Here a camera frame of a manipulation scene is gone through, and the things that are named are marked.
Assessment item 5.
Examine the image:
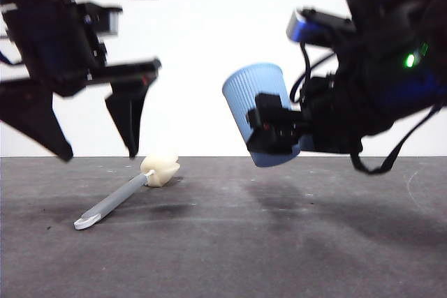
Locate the blue ribbed plastic cup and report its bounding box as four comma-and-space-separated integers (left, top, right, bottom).
222, 63, 304, 168

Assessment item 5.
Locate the grey-handled sponge cup brush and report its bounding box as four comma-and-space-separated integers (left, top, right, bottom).
73, 153, 181, 231

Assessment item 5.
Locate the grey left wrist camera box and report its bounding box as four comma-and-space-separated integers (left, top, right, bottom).
75, 2, 123, 36

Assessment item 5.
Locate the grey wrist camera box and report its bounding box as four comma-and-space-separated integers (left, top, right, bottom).
285, 7, 353, 47
75, 2, 123, 36

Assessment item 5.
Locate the black camera cable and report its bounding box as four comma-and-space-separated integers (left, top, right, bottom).
288, 41, 338, 104

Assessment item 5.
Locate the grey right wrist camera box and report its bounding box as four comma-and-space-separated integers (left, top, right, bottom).
285, 7, 353, 47

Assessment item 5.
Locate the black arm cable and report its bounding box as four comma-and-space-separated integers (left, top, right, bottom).
349, 100, 447, 175

